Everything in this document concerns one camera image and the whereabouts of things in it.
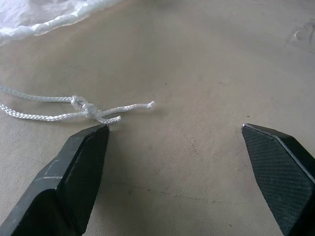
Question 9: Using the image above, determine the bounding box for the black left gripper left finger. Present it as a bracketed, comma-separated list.
[0, 123, 110, 236]

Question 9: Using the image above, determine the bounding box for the white fabric bag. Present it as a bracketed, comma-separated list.
[0, 0, 124, 47]

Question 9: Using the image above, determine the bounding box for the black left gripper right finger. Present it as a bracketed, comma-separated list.
[241, 123, 315, 236]

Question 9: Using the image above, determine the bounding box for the white braided drawstring cord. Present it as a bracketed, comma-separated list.
[0, 84, 156, 124]

